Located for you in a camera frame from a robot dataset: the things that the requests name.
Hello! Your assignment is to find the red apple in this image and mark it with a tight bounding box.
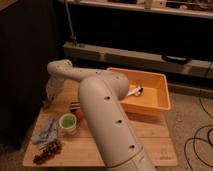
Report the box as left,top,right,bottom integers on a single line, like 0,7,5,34
75,109,84,122

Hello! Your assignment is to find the white spoon in bin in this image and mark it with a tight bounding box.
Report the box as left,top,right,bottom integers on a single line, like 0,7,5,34
128,86,143,96

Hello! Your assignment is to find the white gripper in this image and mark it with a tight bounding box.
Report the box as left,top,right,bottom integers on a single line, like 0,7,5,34
46,77,65,102

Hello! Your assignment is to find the green cup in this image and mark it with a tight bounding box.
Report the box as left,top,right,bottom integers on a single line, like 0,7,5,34
59,113,77,129

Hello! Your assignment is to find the blue cloth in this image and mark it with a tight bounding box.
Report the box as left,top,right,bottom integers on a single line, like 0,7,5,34
31,117,58,149

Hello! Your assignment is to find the grey metal rail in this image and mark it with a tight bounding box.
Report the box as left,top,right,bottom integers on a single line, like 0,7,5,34
63,42,213,79

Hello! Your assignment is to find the white cup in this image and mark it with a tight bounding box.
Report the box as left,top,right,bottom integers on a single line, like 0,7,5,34
62,126,77,135

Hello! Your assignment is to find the bunch of dark grapes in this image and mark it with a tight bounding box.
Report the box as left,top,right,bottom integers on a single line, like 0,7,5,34
33,140,62,165

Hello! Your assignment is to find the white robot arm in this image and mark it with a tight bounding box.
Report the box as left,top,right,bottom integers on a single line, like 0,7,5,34
46,59,157,171

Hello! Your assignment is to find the black cable on floor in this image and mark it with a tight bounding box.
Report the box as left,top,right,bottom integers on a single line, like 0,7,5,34
183,61,213,171

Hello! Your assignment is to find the black striped block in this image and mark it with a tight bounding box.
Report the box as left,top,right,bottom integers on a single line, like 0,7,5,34
69,102,80,111

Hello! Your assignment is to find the yellow plastic bin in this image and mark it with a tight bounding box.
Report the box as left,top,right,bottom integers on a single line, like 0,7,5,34
108,67,171,115

